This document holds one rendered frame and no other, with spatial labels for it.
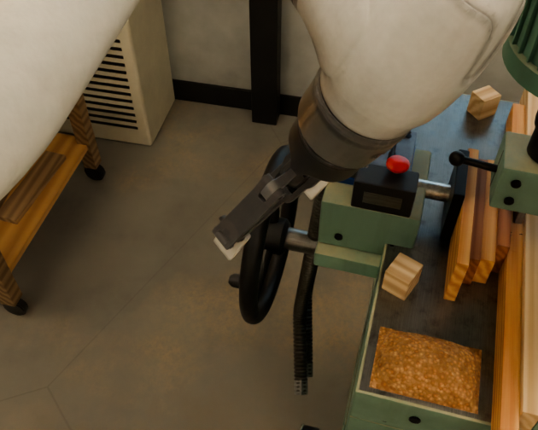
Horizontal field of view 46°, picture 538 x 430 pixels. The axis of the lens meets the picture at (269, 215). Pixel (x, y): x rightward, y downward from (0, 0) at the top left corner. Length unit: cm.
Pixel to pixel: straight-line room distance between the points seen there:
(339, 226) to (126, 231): 131
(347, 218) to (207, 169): 143
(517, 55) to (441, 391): 37
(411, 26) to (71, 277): 173
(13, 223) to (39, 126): 170
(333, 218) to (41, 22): 63
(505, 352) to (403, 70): 44
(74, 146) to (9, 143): 189
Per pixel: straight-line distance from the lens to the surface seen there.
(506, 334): 81
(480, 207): 91
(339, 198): 87
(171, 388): 179
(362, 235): 90
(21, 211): 200
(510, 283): 85
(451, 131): 109
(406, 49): 43
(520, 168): 80
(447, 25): 42
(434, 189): 90
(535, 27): 68
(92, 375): 185
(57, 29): 32
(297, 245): 99
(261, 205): 60
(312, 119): 53
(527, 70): 69
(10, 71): 30
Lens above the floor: 160
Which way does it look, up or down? 49 degrees down
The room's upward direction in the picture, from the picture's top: straight up
